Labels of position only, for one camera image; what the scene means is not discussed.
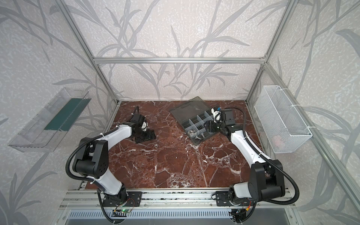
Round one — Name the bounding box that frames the black corrugated cable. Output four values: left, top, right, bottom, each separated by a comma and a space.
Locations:
65, 126, 120, 183
224, 106, 300, 205

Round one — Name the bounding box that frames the small electronics board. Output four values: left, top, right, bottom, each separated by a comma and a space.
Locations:
112, 209, 128, 218

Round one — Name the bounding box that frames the aluminium frame back crossbar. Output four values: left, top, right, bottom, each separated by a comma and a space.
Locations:
93, 57, 265, 64

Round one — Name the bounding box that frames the pink object in basket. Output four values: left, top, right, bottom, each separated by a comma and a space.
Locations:
272, 136, 284, 148

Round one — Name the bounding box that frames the clear acrylic wall shelf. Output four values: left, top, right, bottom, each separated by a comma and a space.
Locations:
8, 88, 91, 152

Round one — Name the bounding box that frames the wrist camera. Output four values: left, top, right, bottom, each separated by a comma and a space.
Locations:
141, 121, 148, 131
211, 106, 222, 123

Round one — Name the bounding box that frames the grey compartment organizer box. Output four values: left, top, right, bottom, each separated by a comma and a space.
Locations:
170, 97, 217, 146

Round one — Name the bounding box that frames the left black corrugated cable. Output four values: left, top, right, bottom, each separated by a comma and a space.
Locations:
65, 126, 120, 183

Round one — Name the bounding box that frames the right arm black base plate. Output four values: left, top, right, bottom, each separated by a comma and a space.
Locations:
211, 191, 254, 207

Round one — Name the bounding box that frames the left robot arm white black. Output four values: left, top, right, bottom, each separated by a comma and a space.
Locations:
66, 113, 156, 198

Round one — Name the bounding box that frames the aluminium front rail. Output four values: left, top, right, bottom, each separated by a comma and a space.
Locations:
57, 187, 296, 210

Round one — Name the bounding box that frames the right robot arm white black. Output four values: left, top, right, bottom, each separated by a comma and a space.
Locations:
204, 107, 285, 205

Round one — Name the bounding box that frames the white wire mesh basket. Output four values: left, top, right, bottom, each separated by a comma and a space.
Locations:
255, 85, 312, 153

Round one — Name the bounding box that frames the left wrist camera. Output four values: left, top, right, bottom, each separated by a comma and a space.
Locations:
141, 121, 148, 131

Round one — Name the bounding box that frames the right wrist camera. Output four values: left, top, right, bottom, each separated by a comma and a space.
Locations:
211, 106, 222, 123

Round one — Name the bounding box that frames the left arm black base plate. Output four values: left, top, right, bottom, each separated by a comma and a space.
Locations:
102, 191, 143, 207

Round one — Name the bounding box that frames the right black corrugated cable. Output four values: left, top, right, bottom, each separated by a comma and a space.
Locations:
224, 106, 300, 205

